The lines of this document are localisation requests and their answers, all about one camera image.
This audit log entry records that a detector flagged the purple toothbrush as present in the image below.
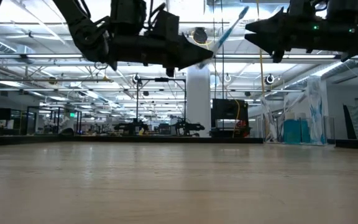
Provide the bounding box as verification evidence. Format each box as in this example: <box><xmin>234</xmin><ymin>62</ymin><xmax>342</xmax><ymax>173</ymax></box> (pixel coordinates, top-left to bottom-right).
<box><xmin>257</xmin><ymin>95</ymin><xmax>277</xmax><ymax>142</ymax></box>

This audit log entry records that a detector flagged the blue toothbrush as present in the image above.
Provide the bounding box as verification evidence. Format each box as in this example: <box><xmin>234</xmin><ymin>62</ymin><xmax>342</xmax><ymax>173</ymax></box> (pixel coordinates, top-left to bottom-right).
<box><xmin>196</xmin><ymin>5</ymin><xmax>250</xmax><ymax>70</ymax></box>
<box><xmin>312</xmin><ymin>77</ymin><xmax>323</xmax><ymax>144</ymax></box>
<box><xmin>317</xmin><ymin>80</ymin><xmax>327</xmax><ymax>146</ymax></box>
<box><xmin>306</xmin><ymin>76</ymin><xmax>316</xmax><ymax>144</ymax></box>

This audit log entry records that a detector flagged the white round pillar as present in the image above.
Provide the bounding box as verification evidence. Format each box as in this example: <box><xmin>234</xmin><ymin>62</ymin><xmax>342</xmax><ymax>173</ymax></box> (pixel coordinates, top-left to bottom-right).
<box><xmin>185</xmin><ymin>63</ymin><xmax>212</xmax><ymax>138</ymax></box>

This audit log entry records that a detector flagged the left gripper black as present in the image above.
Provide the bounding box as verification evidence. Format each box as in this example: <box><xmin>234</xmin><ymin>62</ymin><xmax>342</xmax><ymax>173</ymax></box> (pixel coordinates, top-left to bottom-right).
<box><xmin>107</xmin><ymin>33</ymin><xmax>214</xmax><ymax>77</ymax></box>

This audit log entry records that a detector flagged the black leaning panel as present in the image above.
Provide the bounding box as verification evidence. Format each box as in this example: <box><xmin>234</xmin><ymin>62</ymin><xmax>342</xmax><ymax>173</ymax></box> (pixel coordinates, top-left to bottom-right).
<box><xmin>342</xmin><ymin>104</ymin><xmax>358</xmax><ymax>140</ymax></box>

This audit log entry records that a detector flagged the clear acrylic organizer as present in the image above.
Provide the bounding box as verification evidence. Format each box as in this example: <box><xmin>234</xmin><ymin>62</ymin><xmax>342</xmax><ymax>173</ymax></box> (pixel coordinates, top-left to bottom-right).
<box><xmin>258</xmin><ymin>114</ymin><xmax>337</xmax><ymax>146</ymax></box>

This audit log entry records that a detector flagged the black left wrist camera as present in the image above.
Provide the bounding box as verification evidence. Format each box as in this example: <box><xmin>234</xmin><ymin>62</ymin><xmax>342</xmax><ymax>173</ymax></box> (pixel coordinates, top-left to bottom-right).
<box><xmin>150</xmin><ymin>9</ymin><xmax>180</xmax><ymax>37</ymax></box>

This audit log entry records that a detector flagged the black gantry frame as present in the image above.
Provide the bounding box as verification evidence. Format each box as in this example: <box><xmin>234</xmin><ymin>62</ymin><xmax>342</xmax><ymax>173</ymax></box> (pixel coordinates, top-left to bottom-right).
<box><xmin>135</xmin><ymin>77</ymin><xmax>187</xmax><ymax>137</ymax></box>

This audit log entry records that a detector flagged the black frame enclosure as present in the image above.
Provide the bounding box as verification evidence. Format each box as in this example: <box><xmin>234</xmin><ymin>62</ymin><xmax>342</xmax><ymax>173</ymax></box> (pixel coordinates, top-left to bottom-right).
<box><xmin>25</xmin><ymin>105</ymin><xmax>82</xmax><ymax>136</ymax></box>

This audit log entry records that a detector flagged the long black cable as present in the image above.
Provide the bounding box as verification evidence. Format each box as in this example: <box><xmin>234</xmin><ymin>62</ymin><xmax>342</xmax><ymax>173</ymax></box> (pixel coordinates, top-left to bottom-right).
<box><xmin>212</xmin><ymin>0</ymin><xmax>218</xmax><ymax>101</ymax></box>
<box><xmin>221</xmin><ymin>0</ymin><xmax>229</xmax><ymax>101</ymax></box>

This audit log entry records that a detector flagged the black ceiling cable reel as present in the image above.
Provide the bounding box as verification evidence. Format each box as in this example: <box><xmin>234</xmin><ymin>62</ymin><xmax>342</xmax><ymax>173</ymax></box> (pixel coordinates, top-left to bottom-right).
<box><xmin>192</xmin><ymin>27</ymin><xmax>209</xmax><ymax>44</ymax></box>

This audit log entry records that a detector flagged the yellow hanging cord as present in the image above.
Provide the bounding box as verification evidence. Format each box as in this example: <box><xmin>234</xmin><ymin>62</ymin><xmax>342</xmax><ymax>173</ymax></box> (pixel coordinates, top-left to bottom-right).
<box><xmin>232</xmin><ymin>98</ymin><xmax>241</xmax><ymax>138</ymax></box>

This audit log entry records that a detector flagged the black screen on cart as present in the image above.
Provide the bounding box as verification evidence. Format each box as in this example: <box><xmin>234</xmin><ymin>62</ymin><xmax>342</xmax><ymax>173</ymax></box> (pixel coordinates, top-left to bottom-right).
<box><xmin>209</xmin><ymin>98</ymin><xmax>250</xmax><ymax>139</ymax></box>

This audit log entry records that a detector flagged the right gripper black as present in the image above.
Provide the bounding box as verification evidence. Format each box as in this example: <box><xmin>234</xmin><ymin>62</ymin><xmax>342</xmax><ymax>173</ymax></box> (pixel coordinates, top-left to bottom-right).
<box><xmin>245</xmin><ymin>0</ymin><xmax>358</xmax><ymax>63</ymax></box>

